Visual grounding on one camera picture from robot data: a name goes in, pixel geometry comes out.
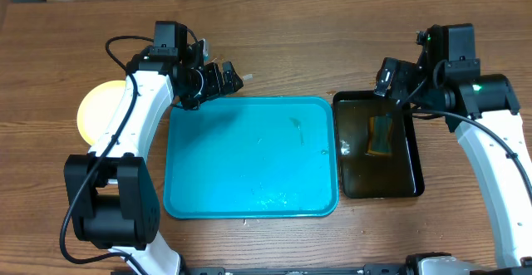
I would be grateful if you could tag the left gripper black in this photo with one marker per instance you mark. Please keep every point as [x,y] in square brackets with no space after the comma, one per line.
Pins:
[217,86]

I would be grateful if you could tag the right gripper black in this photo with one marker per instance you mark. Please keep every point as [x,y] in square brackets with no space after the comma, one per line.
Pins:
[394,90]

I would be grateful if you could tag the green yellow sponge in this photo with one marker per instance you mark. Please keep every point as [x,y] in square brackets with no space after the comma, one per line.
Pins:
[379,135]

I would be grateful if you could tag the yellow plate with stain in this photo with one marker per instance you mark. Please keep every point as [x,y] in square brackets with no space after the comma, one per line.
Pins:
[97,109]

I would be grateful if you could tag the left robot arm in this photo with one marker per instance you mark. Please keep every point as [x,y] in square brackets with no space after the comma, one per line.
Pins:
[113,209]

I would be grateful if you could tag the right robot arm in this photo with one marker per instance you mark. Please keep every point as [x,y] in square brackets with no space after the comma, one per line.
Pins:
[484,114]

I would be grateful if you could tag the black water tray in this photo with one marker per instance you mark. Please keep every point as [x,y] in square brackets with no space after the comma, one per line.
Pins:
[365,176]

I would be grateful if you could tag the teal plastic tray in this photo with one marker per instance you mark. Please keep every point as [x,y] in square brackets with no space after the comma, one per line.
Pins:
[252,158]

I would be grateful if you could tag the small tape scrap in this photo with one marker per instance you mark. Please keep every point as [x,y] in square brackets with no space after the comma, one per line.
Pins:
[248,77]

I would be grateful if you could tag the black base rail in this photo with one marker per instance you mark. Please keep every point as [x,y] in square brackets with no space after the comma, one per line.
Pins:
[368,269]

